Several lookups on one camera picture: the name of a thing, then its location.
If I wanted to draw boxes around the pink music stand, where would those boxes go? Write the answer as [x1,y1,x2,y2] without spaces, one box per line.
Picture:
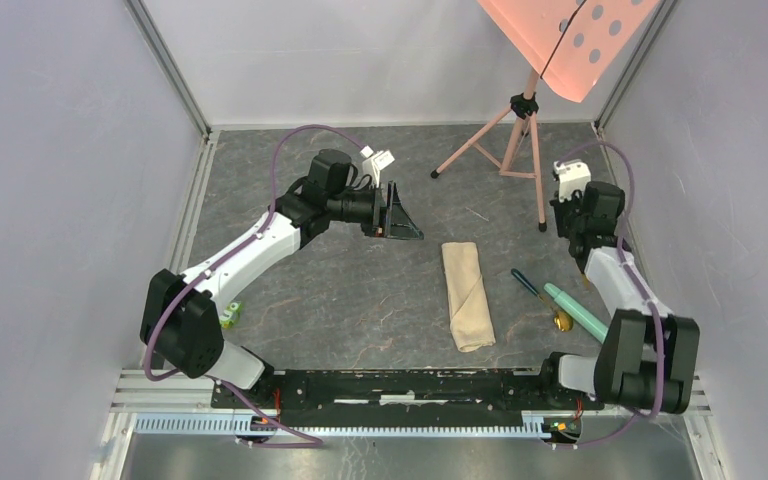
[431,0,658,232]

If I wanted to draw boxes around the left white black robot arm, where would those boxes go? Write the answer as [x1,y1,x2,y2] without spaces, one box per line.
[140,147,424,408]

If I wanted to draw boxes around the beige cloth napkin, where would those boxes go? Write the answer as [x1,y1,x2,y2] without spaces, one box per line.
[441,242,496,353]

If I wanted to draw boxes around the white slotted cable duct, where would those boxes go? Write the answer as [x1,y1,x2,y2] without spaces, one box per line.
[134,413,550,440]

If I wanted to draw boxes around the gold spoon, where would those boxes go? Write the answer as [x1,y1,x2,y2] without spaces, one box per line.
[537,294,575,332]

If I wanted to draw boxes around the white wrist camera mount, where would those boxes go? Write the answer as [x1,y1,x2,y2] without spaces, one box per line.
[360,146,395,189]
[553,159,591,202]

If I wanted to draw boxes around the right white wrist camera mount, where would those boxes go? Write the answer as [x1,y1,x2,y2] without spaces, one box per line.
[553,159,591,202]

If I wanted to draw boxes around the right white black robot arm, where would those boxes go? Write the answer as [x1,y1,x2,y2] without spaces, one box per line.
[537,180,700,415]

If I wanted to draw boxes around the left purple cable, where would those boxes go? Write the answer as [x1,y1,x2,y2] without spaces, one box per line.
[142,124,326,449]

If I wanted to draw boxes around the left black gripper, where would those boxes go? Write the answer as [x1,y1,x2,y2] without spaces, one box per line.
[327,181,423,241]

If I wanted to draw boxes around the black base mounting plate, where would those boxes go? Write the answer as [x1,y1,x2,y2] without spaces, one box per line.
[245,368,605,428]

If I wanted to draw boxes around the small green toy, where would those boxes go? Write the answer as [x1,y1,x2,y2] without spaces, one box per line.
[218,302,243,329]

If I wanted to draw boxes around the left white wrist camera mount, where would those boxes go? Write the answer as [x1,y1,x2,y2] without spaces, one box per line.
[360,146,395,189]

